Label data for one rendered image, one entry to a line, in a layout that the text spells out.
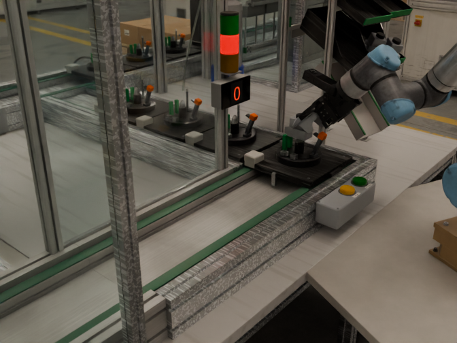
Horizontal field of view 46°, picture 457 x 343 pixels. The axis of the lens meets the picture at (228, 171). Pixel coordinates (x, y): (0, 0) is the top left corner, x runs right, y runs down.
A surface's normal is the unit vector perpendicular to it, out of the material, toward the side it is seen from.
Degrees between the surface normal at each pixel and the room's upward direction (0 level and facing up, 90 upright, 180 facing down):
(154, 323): 90
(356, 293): 0
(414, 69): 90
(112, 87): 90
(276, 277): 0
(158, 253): 0
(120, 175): 90
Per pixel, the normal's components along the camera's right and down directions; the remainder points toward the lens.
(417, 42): -0.70, 0.31
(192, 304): 0.76, 0.28
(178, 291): 0.00, -0.90
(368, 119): 0.45, -0.40
